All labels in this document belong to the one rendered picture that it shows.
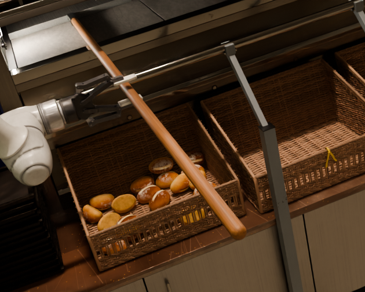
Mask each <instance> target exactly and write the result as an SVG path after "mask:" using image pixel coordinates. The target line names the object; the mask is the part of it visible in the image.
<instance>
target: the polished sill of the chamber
mask: <svg viewBox="0 0 365 292"><path fill-rule="evenodd" d="M270 1H273V0H227V1H224V2H221V3H218V4H215V5H211V6H208V7H206V8H203V9H199V10H196V11H193V12H190V13H187V14H184V15H181V16H178V17H175V18H172V19H168V20H165V21H162V22H160V23H156V24H153V25H149V26H147V27H144V28H141V29H138V30H135V31H132V32H128V33H125V34H122V35H119V36H116V37H113V38H110V39H106V40H104V41H101V42H97V44H98V45H99V47H101V48H102V50H103V51H104V53H105V54H106V55H108V54H112V53H115V52H118V51H121V50H124V49H127V48H130V47H133V46H136V45H139V44H142V43H145V42H148V41H152V40H154V39H158V38H161V37H164V36H167V35H170V34H173V33H175V32H179V31H182V30H185V29H187V28H191V27H194V26H197V25H200V24H203V23H206V22H209V21H212V20H215V19H219V18H221V17H224V16H227V15H230V14H233V13H236V12H240V11H243V10H246V9H249V8H252V7H255V6H258V5H261V4H263V3H267V2H270ZM94 59H97V56H96V55H95V54H94V52H93V51H92V50H91V48H90V47H89V46H85V47H82V48H79V49H76V50H73V51H70V52H67V53H63V54H60V55H58V56H54V57H51V58H49V59H45V60H42V61H39V62H36V63H33V64H30V65H26V66H23V67H20V68H17V69H15V70H11V71H10V74H11V77H12V80H13V83H14V85H18V84H20V83H24V82H27V81H30V80H33V79H36V78H39V77H42V76H45V75H48V74H51V73H54V72H57V71H60V70H63V69H66V68H70V67H73V66H75V65H78V64H82V63H85V62H87V61H90V60H94Z"/></svg>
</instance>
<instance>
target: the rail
mask: <svg viewBox="0 0 365 292"><path fill-rule="evenodd" d="M57 1H61V0H38V1H35V2H31V3H28V4H25V5H22V6H18V7H16V8H12V9H9V10H5V11H3V12H0V19H2V18H5V17H9V16H12V15H15V14H18V13H22V12H25V11H28V10H31V9H35V8H38V7H41V6H44V5H48V4H50V3H54V2H57Z"/></svg>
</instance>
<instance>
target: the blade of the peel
mask: <svg viewBox="0 0 365 292"><path fill-rule="evenodd" d="M131 1H132V0H88V1H84V2H81V3H78V4H74V5H71V6H67V7H65V8H62V9H58V10H55V11H52V12H49V13H45V14H42V15H39V16H36V17H32V18H30V19H26V20H23V21H20V22H17V23H13V24H10V25H6V29H7V32H8V35H9V38H10V40H12V39H16V38H19V37H22V36H25V35H28V34H32V33H34V32H37V31H40V30H44V29H47V28H50V27H53V26H56V25H59V24H63V23H66V22H68V18H67V14H68V13H71V12H74V13H75V14H76V16H77V17H78V18H81V17H84V16H88V15H90V14H93V13H97V12H100V11H103V10H106V9H109V8H113V7H115V6H119V5H122V4H124V3H128V2H131Z"/></svg>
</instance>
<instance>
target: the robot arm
mask: <svg viewBox="0 0 365 292"><path fill-rule="evenodd" d="M135 79H137V77H136V75H135V74H131V75H128V76H125V77H123V76H122V75H119V76H116V77H113V78H111V77H110V76H109V75H108V74H107V73H105V74H102V75H99V76H97V77H95V78H92V79H90V80H88V81H85V82H80V83H76V84H75V87H76V93H75V94H74V95H72V96H69V97H66V98H62V99H60V100H59V103H57V102H56V100H55V99H52V100H49V101H46V102H44V103H39V104H37V105H33V106H25V107H20V108H17V109H13V110H11V111H8V112H6V113H4V114H2V115H0V159H1V160H2V161H3V163H4V164H5V165H6V166H7V168H8V169H9V171H11V172H12V173H13V175H14V177H15V178H16V179H17V180H18V181H19V182H21V183H22V184H24V185H27V186H36V185H39V184H41V183H43V182H44V181H45V180H46V179H47V178H48V177H49V176H50V174H51V172H52V168H53V158H52V153H51V150H50V147H49V144H48V142H47V140H46V139H45V137H44V136H45V135H48V134H52V133H54V132H56V131H59V130H62V129H65V123H67V124H72V123H74V122H77V121H79V120H86V121H87V123H88V125H89V126H90V127H93V126H94V125H96V124H97V123H101V122H105V121H108V120H111V119H115V118H119V117H121V110H123V109H125V108H128V107H131V106H132V103H131V102H130V100H129V99H128V98H127V99H124V100H121V101H119V102H118V104H115V105H93V99H94V98H95V97H96V96H97V95H98V94H100V93H101V92H102V91H104V90H105V89H106V88H108V87H110V86H111V85H114V86H117V85H120V84H123V83H126V82H129V81H132V80H135ZM101 82H103V83H102V84H100V85H98V86H97V87H96V88H94V89H93V90H91V91H89V92H87V93H86V94H83V93H80V92H81V91H83V90H84V89H87V88H89V87H91V86H94V85H96V84H98V83H101ZM112 111H113V112H112ZM98 112H110V113H107V114H104V115H100V116H96V117H94V118H89V116H90V115H91V114H92V113H98Z"/></svg>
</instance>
